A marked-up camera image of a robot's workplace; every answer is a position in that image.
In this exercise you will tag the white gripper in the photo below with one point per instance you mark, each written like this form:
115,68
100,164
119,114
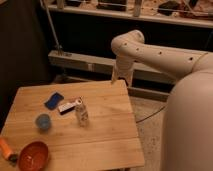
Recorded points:
124,70

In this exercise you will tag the clear plastic bottle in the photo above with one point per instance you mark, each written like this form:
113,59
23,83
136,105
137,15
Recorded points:
81,113

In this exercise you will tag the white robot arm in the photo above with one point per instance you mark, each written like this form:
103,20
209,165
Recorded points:
187,131

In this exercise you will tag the wooden table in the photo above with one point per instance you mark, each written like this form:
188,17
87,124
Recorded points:
110,141

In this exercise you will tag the black and white box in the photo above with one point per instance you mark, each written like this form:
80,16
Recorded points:
66,107

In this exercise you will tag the blue sponge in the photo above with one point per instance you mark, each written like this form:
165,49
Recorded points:
53,101

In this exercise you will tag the upper shelf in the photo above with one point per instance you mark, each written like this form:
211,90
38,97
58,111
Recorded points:
178,12

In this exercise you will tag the metal pole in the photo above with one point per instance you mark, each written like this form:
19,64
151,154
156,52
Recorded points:
58,46

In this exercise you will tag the blue cup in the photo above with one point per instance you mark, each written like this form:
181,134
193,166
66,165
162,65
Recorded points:
43,122

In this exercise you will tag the orange bowl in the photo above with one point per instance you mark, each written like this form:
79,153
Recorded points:
33,157

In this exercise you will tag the orange handled tool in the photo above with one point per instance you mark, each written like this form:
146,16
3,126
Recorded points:
7,151

